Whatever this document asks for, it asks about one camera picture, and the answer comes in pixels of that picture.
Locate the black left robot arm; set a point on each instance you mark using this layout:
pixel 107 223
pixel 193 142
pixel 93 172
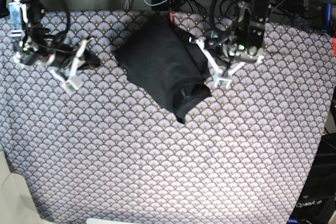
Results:
pixel 248 24

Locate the black T-shirt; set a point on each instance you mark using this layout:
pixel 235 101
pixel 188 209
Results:
pixel 161 59

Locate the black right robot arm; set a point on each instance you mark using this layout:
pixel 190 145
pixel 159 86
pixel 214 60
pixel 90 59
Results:
pixel 25 18

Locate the patterned fan-print tablecloth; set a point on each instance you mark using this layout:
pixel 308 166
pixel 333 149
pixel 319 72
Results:
pixel 110 151

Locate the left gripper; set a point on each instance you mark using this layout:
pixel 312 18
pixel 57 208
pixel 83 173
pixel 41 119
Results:
pixel 225 50

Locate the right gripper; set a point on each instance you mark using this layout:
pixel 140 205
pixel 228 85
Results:
pixel 69 58

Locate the beige bin corner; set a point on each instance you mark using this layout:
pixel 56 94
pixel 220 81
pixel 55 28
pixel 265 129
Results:
pixel 17 205

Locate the blue right edge clamp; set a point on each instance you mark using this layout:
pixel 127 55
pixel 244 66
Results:
pixel 327 23

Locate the black OpenArm box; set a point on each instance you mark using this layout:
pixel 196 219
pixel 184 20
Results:
pixel 316 203

